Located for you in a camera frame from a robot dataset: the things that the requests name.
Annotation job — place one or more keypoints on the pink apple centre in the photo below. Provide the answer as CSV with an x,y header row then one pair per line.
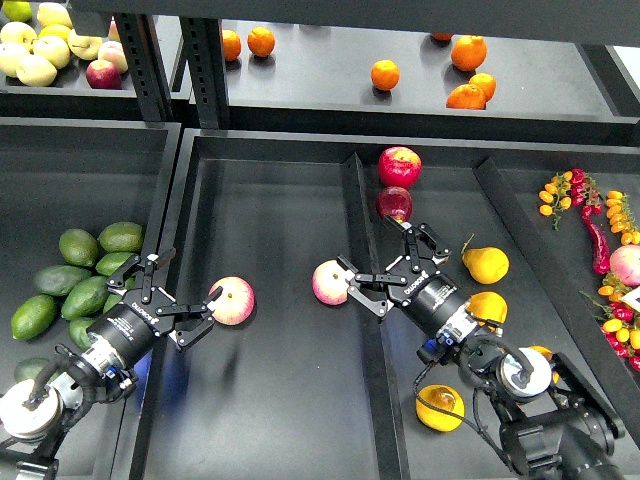
x,y
329,283

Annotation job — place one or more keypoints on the green avocado top left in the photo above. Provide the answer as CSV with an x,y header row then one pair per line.
x,y
79,248

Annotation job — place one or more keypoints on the pink apple left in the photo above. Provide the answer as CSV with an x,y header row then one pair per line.
x,y
236,302

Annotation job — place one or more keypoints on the red cherry tomato vine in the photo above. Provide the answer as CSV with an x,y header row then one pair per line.
x,y
585,193

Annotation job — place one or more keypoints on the dark avocado bottom left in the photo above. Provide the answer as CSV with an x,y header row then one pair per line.
x,y
29,368

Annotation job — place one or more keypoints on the dark red apple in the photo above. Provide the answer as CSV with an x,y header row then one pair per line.
x,y
394,202

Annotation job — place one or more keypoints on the mixed cherry tomato cluster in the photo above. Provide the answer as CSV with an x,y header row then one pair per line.
x,y
618,321

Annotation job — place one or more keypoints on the green avocado small middle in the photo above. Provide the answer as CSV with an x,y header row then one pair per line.
x,y
112,262

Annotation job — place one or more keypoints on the bright red apple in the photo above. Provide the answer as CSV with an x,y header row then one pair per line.
x,y
399,166

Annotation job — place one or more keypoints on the black tray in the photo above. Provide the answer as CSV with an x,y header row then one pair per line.
x,y
283,395
61,174

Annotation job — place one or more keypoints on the black shelf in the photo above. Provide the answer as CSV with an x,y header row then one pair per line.
x,y
70,96
317,80

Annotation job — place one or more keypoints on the red apple upper shelf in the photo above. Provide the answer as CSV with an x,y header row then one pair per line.
x,y
103,74

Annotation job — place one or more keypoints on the black upper right shelf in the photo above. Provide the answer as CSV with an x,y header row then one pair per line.
x,y
317,80

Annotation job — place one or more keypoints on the dark avocado left middle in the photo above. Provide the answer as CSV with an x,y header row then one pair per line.
x,y
59,280

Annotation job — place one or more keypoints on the orange large right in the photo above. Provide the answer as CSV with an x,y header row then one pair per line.
x,y
469,52

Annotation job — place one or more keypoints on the orange small right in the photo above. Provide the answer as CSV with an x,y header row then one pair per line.
x,y
486,82

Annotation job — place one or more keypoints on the orange centre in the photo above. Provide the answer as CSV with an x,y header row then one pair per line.
x,y
385,75

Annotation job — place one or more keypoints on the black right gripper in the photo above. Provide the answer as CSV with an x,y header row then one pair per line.
x,y
415,286

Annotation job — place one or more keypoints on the dark green avocado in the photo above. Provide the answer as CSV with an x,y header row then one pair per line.
x,y
86,298

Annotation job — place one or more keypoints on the black upper left shelf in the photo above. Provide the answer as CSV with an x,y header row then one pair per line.
x,y
70,96

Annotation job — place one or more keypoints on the yellow pear top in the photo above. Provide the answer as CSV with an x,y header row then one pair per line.
x,y
486,265

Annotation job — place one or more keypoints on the yellow pear stem up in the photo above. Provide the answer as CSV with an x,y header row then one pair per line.
x,y
440,407

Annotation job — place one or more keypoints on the black tray divider left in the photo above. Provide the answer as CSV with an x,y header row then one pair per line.
x,y
380,380

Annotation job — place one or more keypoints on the yellow pear middle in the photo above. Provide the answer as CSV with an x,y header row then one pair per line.
x,y
488,305

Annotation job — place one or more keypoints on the orange hidden top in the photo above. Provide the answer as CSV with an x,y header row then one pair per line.
x,y
443,37

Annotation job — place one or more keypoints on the green avocado top right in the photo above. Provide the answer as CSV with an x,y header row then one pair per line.
x,y
122,237

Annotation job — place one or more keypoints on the black tray divider right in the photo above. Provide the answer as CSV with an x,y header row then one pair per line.
x,y
568,303

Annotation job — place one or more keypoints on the pink apple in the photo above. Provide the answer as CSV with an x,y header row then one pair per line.
x,y
329,283
236,302

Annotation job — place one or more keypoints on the orange front right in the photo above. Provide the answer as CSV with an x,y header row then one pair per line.
x,y
466,96

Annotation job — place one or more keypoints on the black left tray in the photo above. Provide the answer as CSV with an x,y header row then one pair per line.
x,y
61,174

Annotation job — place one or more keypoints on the black centre tray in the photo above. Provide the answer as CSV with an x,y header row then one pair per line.
x,y
283,395

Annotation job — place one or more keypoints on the yellow pear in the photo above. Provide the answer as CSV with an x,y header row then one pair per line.
x,y
488,305
486,265

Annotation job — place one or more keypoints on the black tray divider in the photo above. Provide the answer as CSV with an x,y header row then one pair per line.
x,y
568,303
380,380

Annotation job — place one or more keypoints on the yellow pear right low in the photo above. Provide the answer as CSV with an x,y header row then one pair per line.
x,y
547,354

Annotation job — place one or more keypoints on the red chili pepper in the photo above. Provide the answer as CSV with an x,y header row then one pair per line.
x,y
600,248

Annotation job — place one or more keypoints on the pink apple right edge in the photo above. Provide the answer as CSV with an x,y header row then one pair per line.
x,y
624,264

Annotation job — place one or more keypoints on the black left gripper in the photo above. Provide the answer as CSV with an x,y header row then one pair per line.
x,y
124,334

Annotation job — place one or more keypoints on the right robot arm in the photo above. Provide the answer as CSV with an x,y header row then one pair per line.
x,y
553,424

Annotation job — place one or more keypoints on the green avocado centre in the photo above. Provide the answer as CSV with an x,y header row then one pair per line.
x,y
78,332

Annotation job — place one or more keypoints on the orange cherry tomato vine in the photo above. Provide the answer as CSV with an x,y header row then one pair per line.
x,y
556,198

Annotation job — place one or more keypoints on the orange tomato cluster right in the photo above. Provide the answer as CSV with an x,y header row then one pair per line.
x,y
621,219

